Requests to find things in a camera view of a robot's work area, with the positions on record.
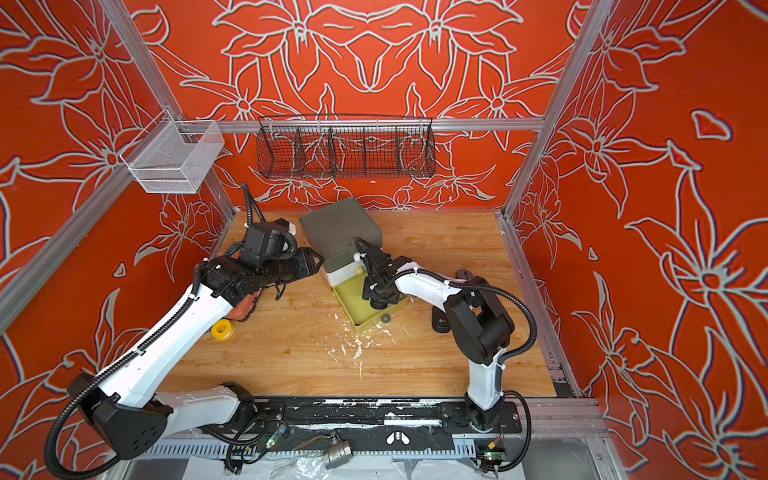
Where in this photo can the yellow tape roll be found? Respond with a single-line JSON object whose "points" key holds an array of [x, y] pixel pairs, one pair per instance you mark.
{"points": [[222, 329]]}

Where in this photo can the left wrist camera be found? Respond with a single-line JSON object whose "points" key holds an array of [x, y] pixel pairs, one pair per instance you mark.
{"points": [[279, 239]]}

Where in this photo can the white mesh wall basket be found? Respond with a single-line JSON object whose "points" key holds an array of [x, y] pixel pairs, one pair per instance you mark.
{"points": [[170, 156]]}

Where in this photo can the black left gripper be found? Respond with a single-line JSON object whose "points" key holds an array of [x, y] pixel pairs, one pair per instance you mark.
{"points": [[309, 262]]}

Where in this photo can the aluminium frame rail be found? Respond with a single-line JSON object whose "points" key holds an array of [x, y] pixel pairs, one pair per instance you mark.
{"points": [[440, 125]]}

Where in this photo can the black wire wall basket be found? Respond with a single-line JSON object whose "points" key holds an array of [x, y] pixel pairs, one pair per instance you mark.
{"points": [[346, 153]]}

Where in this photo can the grey AOC mouse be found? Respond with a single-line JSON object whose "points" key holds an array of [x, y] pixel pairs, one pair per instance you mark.
{"points": [[439, 321]]}

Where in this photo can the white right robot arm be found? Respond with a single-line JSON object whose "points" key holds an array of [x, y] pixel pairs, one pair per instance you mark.
{"points": [[469, 309]]}

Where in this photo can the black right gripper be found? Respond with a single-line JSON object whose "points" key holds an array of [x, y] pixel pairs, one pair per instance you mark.
{"points": [[371, 288]]}

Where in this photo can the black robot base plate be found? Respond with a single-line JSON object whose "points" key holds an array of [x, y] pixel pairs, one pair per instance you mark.
{"points": [[401, 427]]}

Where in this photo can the white drawer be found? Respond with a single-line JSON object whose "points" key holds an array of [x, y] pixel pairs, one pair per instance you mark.
{"points": [[347, 272]]}

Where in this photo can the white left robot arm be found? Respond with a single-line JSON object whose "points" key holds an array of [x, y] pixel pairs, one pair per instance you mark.
{"points": [[122, 403]]}

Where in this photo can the yellow bottom drawer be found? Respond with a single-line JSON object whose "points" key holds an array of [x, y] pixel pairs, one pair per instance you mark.
{"points": [[362, 316]]}

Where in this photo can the metal cylinder fitting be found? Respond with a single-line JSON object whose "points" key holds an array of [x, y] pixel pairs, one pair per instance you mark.
{"points": [[337, 454]]}

